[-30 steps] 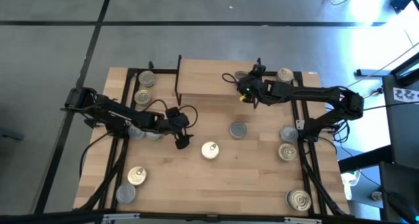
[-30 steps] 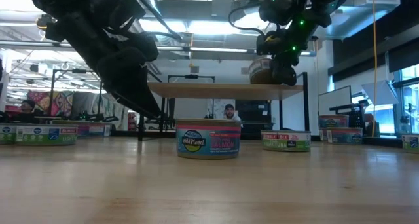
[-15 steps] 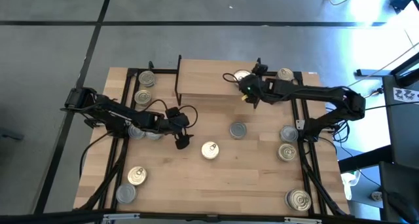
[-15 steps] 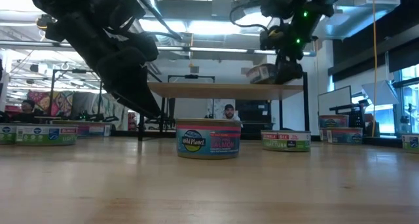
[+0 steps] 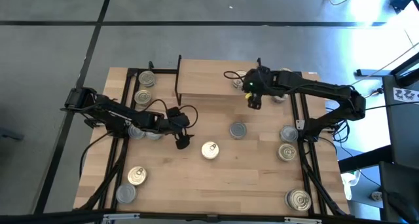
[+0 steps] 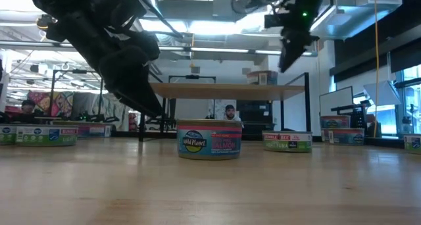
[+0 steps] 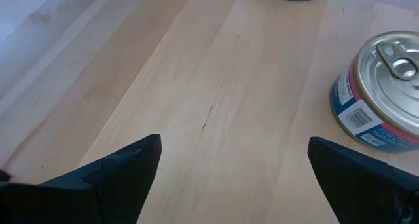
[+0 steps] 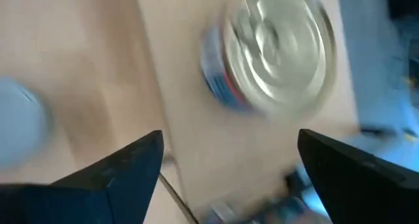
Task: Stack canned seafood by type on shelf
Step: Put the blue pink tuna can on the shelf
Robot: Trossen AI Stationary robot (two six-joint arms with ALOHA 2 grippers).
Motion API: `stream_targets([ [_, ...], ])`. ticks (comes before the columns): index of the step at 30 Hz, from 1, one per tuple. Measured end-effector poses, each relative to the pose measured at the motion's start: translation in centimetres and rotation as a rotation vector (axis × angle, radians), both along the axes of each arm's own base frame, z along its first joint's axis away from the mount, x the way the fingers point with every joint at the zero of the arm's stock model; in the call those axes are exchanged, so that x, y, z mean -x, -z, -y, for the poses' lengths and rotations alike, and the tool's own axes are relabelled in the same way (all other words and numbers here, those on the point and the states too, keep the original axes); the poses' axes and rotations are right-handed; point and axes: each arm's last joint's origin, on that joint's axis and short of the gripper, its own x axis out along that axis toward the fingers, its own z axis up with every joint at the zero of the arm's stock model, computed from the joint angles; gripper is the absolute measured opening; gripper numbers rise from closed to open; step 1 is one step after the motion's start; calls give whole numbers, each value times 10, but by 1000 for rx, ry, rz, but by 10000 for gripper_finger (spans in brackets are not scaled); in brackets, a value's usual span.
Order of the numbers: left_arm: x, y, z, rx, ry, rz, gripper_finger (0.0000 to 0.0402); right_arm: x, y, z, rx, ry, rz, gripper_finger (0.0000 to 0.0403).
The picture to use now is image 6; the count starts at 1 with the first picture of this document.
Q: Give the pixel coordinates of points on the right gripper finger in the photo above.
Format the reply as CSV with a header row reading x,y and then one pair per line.
x,y
287,52
304,47

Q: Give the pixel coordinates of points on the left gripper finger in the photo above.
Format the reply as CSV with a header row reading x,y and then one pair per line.
x,y
154,98
138,98

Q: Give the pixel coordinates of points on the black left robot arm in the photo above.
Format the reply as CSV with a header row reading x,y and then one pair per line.
x,y
75,11

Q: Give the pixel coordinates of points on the red object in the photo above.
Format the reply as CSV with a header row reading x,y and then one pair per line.
x,y
132,124

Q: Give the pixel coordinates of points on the distant black robot arms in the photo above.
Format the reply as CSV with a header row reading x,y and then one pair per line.
x,y
95,118
166,123

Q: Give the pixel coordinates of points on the white hanging cloth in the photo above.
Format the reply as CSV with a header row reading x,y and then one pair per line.
x,y
108,111

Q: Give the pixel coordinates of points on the grey hanging cloth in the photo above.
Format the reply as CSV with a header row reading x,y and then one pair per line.
x,y
84,103

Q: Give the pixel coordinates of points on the dark cabinet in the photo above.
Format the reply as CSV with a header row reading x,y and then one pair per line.
x,y
260,106

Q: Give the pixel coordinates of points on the white patterned paper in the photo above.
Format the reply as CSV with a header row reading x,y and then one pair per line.
x,y
217,108

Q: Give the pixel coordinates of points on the long ceiling light strip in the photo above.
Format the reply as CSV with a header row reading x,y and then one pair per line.
x,y
223,50

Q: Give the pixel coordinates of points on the silver ceiling pipe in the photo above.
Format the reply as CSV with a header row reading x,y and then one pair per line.
x,y
153,1

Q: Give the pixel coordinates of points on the colourful patterned quilt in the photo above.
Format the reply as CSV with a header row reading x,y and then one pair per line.
x,y
60,101

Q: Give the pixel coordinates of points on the person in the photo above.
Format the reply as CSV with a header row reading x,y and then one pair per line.
x,y
231,113
28,108

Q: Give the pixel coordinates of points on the bright ceiling light panel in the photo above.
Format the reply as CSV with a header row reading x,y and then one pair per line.
x,y
204,27

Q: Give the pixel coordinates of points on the black equipment stand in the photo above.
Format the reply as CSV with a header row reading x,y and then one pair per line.
x,y
356,116

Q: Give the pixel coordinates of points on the window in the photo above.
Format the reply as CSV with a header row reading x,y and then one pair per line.
x,y
411,96

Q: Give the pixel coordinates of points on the black rig frame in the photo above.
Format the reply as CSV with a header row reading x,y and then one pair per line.
x,y
192,77
52,96

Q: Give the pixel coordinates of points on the grey wall speaker box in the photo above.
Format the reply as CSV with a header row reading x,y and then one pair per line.
x,y
195,70
245,70

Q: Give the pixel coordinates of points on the large rectangular metal duct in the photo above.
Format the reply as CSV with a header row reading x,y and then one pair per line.
x,y
355,21

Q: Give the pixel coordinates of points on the white board dark frame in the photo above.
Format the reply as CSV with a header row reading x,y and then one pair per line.
x,y
335,101

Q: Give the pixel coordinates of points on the wooden shelf black metal frame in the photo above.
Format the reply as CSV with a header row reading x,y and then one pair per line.
x,y
227,91

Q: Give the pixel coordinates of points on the black metal table frame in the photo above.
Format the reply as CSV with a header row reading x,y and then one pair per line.
x,y
385,142

